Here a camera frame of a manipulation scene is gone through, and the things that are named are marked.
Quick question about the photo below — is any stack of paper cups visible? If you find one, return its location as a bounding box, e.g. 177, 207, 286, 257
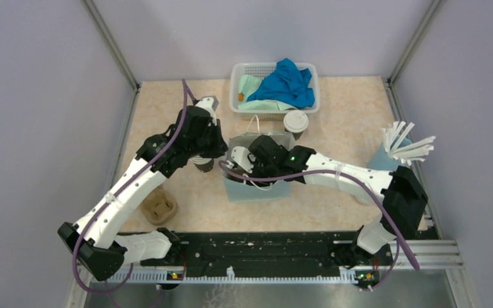
190, 157, 214, 173

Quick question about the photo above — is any pale blue paper bag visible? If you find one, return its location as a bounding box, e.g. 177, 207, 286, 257
222, 115, 295, 203

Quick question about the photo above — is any brown cardboard cup carrier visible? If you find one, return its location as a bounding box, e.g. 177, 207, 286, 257
140, 187, 178, 226

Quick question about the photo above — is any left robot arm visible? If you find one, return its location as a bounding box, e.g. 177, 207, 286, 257
58, 101, 228, 281

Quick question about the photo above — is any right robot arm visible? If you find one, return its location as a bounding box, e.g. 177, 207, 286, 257
232, 135, 428, 264

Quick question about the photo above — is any mint green cloth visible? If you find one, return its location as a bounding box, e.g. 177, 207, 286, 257
238, 74, 297, 111

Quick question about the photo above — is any white plastic basket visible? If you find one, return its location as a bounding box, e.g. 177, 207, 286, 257
229, 62, 321, 121

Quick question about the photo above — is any blue cloth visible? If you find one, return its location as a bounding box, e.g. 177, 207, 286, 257
247, 58, 315, 108

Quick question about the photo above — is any blue straw holder cup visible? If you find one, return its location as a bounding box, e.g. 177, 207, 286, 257
367, 143, 409, 171

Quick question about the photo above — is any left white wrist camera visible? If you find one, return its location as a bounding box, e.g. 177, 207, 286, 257
195, 96, 219, 125

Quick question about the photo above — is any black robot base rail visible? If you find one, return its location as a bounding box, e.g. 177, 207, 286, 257
114, 229, 464, 286

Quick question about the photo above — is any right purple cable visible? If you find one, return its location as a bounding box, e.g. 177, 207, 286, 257
218, 161, 422, 292

